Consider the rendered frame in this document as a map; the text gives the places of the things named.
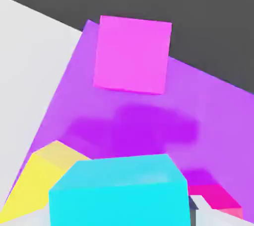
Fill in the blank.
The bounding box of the small magenta cube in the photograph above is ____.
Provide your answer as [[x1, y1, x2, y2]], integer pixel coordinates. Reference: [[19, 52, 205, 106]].
[[92, 15, 173, 95]]

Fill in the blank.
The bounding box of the large purple box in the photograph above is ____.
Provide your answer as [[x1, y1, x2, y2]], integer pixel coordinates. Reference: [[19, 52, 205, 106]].
[[2, 19, 254, 224]]

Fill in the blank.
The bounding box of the small yellow cube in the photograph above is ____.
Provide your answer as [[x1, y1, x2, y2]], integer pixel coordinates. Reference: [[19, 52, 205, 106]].
[[0, 140, 93, 225]]

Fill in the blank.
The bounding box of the small cyan cube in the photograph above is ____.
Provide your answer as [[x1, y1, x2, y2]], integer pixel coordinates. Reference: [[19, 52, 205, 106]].
[[48, 153, 191, 226]]

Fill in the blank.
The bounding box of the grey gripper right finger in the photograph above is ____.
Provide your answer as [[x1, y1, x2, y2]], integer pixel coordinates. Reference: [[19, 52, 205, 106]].
[[188, 194, 254, 226]]

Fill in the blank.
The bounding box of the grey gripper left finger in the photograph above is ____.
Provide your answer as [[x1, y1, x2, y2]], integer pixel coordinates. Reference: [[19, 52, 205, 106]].
[[0, 207, 51, 226]]

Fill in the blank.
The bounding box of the small hot pink cube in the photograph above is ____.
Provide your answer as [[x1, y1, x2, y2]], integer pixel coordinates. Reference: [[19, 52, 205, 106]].
[[187, 183, 244, 220]]

